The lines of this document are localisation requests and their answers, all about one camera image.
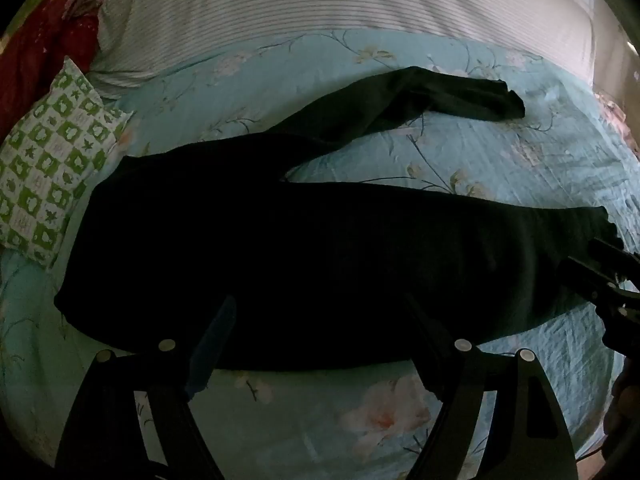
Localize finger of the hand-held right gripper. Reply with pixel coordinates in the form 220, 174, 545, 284
589, 238, 640, 273
567, 256, 640, 311

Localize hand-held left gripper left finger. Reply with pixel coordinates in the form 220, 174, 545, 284
55, 296, 237, 480

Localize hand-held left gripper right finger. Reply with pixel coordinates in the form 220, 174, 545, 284
401, 293, 579, 480

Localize black pants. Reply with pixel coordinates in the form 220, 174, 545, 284
54, 66, 624, 373

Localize person's right hand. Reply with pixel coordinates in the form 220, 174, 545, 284
602, 370, 640, 458

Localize light blue floral bed sheet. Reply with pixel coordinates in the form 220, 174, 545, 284
0, 29, 640, 480

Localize green and white checked pillow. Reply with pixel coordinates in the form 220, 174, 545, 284
0, 57, 133, 268

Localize red patterned cloth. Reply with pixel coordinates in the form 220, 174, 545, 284
0, 0, 103, 133

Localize white striped bed sheet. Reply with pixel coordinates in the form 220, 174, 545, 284
90, 0, 596, 92

